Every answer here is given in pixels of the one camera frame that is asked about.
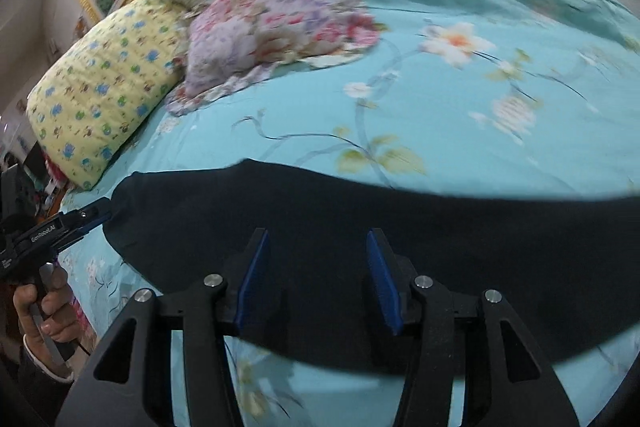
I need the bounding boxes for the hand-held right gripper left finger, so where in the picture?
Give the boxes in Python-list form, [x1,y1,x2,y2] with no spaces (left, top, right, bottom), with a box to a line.
[55,227,284,427]

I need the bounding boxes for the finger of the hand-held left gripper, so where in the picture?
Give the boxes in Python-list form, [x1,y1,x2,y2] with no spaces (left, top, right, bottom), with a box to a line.
[60,199,114,250]

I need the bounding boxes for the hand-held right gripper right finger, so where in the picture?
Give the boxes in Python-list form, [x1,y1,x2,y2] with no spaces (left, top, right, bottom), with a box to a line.
[365,228,581,427]

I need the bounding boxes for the black pants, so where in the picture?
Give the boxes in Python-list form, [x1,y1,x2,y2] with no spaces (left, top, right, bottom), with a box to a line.
[102,158,640,371]

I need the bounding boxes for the person's left forearm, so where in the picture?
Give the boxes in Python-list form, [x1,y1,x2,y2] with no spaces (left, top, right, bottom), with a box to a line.
[0,333,76,413]

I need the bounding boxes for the person's left hand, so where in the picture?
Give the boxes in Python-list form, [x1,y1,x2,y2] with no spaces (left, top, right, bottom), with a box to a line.
[13,263,81,345]

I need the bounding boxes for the yellow patterned pillow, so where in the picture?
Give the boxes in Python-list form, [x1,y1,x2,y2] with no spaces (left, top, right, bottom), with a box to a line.
[26,0,188,190]

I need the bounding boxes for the turquoise floral bed sheet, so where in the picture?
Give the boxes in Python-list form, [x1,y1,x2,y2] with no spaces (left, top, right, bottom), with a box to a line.
[52,0,640,427]

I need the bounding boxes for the pink floral pillow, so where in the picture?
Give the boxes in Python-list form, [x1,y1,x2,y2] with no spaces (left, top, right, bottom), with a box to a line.
[165,0,383,116]

